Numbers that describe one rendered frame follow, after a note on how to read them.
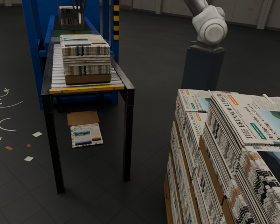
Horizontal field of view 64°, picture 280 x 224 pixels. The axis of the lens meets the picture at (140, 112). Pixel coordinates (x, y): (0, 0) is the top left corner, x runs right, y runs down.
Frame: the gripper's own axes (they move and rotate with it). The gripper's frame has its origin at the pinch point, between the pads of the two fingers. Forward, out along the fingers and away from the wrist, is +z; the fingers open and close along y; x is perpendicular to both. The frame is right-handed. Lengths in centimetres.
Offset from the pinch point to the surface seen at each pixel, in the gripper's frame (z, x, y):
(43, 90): 33, -52, -26
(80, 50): 12.3, -45.7, -3.8
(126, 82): 33, -48, 24
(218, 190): 27, -147, 27
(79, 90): 32, -59, -7
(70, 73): 26, -46, -11
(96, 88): 31, -59, 3
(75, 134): 112, 14, -12
